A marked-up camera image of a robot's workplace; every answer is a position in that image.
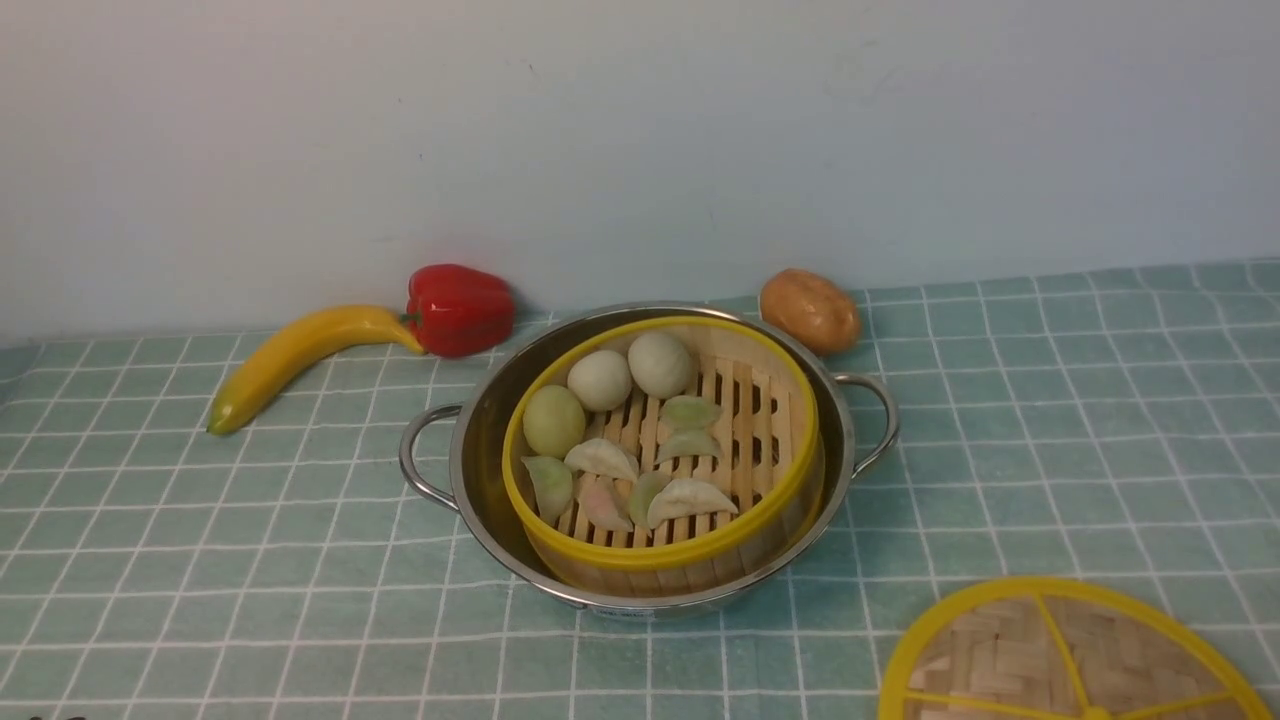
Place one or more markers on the green checkered tablecloth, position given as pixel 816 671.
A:
pixel 1119 427

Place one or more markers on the woven bamboo steamer lid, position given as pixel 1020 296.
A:
pixel 1057 648

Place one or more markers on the green dumpling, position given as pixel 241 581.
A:
pixel 690 412
pixel 695 442
pixel 553 483

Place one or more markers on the pink dumpling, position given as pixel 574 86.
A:
pixel 601 504

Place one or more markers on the stainless steel pot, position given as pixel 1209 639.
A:
pixel 452 454

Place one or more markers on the red bell pepper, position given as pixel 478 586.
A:
pixel 454 310

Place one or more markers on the white round bun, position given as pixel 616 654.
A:
pixel 660 364
pixel 601 381

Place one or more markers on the yellow plastic banana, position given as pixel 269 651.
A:
pixel 295 348

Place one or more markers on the brown potato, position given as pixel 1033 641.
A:
pixel 811 309

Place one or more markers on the white dumpling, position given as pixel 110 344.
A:
pixel 684 497

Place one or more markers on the yellow-rimmed bamboo steamer basket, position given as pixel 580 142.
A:
pixel 771 467

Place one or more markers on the pale cream dumpling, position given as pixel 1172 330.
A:
pixel 603 457

